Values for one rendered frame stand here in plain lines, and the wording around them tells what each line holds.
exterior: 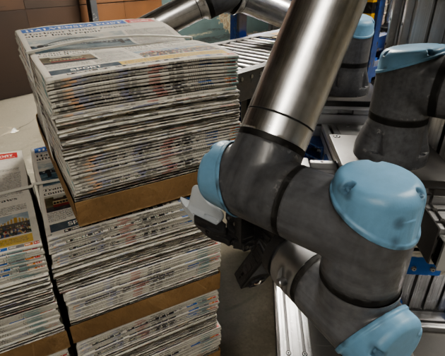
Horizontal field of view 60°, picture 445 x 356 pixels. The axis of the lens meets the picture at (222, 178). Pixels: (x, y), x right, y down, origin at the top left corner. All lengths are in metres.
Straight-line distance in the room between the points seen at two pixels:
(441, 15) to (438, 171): 0.37
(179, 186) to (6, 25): 3.91
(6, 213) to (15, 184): 0.10
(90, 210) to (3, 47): 3.90
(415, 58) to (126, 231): 0.59
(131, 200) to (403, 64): 0.54
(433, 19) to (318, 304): 0.79
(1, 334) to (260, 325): 1.03
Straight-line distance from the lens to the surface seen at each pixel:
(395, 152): 0.84
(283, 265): 0.44
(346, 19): 0.43
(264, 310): 1.60
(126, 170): 0.59
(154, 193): 0.63
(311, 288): 0.42
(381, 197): 0.31
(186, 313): 0.83
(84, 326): 0.75
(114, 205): 0.62
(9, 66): 4.49
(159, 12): 1.10
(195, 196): 0.56
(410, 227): 0.33
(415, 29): 1.04
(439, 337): 1.40
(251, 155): 0.38
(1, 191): 0.80
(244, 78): 1.63
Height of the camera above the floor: 1.18
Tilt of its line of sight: 29 degrees down
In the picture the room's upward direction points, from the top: straight up
